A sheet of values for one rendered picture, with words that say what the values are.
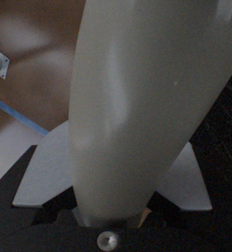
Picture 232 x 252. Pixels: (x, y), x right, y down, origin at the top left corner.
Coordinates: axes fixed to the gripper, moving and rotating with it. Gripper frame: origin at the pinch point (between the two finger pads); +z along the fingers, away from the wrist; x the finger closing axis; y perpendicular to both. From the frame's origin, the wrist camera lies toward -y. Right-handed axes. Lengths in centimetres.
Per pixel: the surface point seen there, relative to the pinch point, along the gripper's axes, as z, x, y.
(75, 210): 34, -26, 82
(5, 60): 96, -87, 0
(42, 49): 92, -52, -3
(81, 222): 28, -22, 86
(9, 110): 103, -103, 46
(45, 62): 93, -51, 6
